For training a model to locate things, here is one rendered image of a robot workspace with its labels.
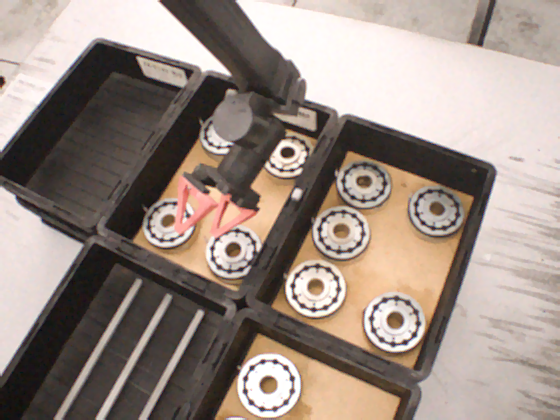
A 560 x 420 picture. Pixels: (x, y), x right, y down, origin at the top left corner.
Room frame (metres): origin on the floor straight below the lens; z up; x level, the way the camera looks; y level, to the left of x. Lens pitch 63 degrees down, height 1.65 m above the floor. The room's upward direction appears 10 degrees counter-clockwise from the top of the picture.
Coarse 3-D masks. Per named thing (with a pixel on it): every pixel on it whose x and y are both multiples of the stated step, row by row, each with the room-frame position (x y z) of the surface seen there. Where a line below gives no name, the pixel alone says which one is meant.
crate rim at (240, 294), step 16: (224, 80) 0.68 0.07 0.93; (192, 96) 0.65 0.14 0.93; (176, 112) 0.62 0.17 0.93; (336, 112) 0.54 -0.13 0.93; (160, 144) 0.55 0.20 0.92; (320, 144) 0.48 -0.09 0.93; (144, 160) 0.52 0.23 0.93; (304, 176) 0.42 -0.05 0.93; (112, 208) 0.43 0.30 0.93; (288, 208) 0.37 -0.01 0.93; (112, 240) 0.37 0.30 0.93; (128, 240) 0.36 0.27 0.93; (272, 240) 0.32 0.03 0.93; (144, 256) 0.33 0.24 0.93; (160, 256) 0.32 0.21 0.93; (256, 256) 0.29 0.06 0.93; (176, 272) 0.29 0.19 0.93; (192, 272) 0.29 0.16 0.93; (256, 272) 0.27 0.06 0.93; (224, 288) 0.25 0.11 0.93; (240, 288) 0.24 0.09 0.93
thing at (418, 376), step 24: (360, 120) 0.52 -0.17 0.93; (432, 144) 0.44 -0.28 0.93; (312, 168) 0.43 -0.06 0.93; (288, 216) 0.35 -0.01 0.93; (480, 216) 0.29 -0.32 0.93; (264, 264) 0.28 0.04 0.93; (456, 288) 0.18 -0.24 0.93; (264, 312) 0.20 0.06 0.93; (336, 336) 0.14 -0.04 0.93; (384, 360) 0.10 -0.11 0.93; (432, 360) 0.08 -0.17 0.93
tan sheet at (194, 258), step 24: (312, 144) 0.55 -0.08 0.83; (192, 168) 0.55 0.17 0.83; (168, 192) 0.50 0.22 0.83; (216, 192) 0.48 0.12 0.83; (264, 192) 0.46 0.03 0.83; (288, 192) 0.45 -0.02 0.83; (264, 216) 0.41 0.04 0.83; (144, 240) 0.41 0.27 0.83; (264, 240) 0.36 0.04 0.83; (192, 264) 0.34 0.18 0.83
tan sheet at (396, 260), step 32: (352, 160) 0.50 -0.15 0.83; (384, 224) 0.35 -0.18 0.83; (384, 256) 0.29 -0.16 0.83; (416, 256) 0.28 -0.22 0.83; (448, 256) 0.26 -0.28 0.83; (320, 288) 0.25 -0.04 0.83; (352, 288) 0.24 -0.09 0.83; (384, 288) 0.23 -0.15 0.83; (416, 288) 0.22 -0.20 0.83; (352, 320) 0.19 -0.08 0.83; (416, 352) 0.11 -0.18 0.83
